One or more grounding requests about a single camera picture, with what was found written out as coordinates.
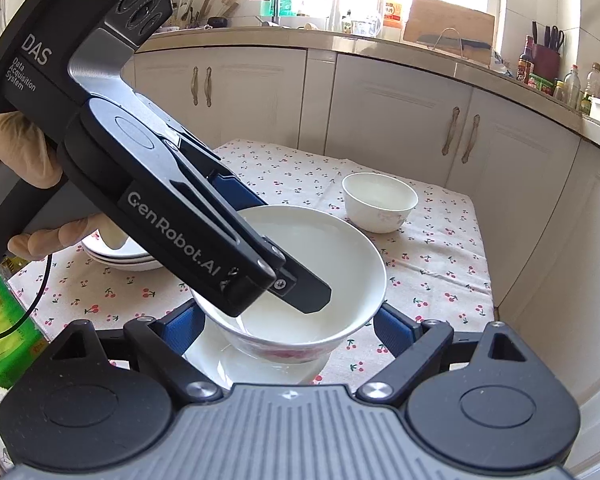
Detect black cable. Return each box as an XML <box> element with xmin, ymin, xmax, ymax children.
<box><xmin>0</xmin><ymin>252</ymin><xmax>53</xmax><ymax>345</ymax></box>

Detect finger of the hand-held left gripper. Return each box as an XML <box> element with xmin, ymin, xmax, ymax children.
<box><xmin>172</xmin><ymin>131</ymin><xmax>332</xmax><ymax>317</ymax></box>
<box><xmin>207</xmin><ymin>166</ymin><xmax>256</xmax><ymax>215</ymax></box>

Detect black cleaver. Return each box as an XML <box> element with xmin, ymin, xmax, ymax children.
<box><xmin>417</xmin><ymin>30</ymin><xmax>492</xmax><ymax>61</ymax></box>

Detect dark sauce bottle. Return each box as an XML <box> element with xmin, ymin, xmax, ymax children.
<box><xmin>517</xmin><ymin>35</ymin><xmax>535</xmax><ymax>82</ymax></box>

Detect green plastic packet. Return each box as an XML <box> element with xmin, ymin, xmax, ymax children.
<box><xmin>0</xmin><ymin>274</ymin><xmax>49</xmax><ymax>389</ymax></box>

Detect person's left hand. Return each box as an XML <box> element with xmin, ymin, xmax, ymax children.
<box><xmin>0</xmin><ymin>109</ymin><xmax>132</xmax><ymax>262</ymax></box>

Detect white pink-flower bowl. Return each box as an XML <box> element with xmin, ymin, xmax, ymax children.
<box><xmin>342</xmin><ymin>172</ymin><xmax>419</xmax><ymax>234</ymax></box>
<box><xmin>190</xmin><ymin>205</ymin><xmax>387</xmax><ymax>366</ymax></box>
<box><xmin>195</xmin><ymin>327</ymin><xmax>327</xmax><ymax>391</ymax></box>

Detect kitchen countertop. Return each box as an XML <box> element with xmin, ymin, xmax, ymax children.
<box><xmin>139</xmin><ymin>26</ymin><xmax>600</xmax><ymax>147</ymax></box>

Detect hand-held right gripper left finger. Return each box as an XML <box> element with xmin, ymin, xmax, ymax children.
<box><xmin>50</xmin><ymin>302</ymin><xmax>222</xmax><ymax>404</ymax></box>

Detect kitchen utensils in holder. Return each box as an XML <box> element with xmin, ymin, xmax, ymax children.
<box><xmin>179</xmin><ymin>0</ymin><xmax>237</xmax><ymax>29</ymax></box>

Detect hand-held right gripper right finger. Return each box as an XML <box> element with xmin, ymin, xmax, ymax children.
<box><xmin>357</xmin><ymin>305</ymin><xmax>527</xmax><ymax>404</ymax></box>

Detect cherry-print tablecloth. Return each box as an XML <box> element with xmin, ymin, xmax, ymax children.
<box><xmin>10</xmin><ymin>139</ymin><xmax>494</xmax><ymax>392</ymax></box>

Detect metal kitchen faucet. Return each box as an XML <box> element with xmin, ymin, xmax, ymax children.
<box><xmin>230</xmin><ymin>0</ymin><xmax>282</xmax><ymax>27</ymax></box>

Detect dark red knife block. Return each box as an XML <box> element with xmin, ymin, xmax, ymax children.
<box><xmin>530</xmin><ymin>22</ymin><xmax>565</xmax><ymax>79</ymax></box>

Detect wooden cutting board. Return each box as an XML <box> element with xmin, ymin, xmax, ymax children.
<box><xmin>402</xmin><ymin>0</ymin><xmax>496</xmax><ymax>54</ymax></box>

